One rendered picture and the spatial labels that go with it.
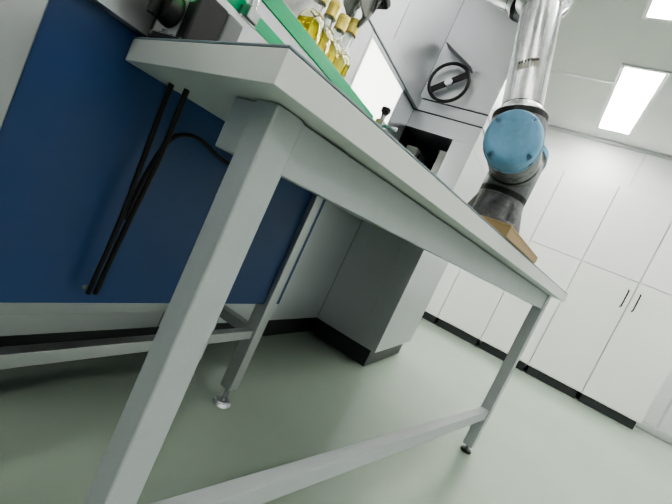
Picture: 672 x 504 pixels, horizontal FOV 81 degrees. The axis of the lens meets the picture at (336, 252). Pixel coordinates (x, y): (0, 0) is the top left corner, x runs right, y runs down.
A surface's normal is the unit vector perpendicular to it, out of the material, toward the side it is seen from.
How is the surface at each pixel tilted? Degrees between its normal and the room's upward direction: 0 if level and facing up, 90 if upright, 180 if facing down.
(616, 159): 90
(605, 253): 90
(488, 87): 90
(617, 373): 90
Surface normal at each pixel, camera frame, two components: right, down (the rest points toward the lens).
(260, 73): -0.60, -0.22
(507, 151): -0.46, -0.04
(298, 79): 0.68, 0.37
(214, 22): 0.80, 0.40
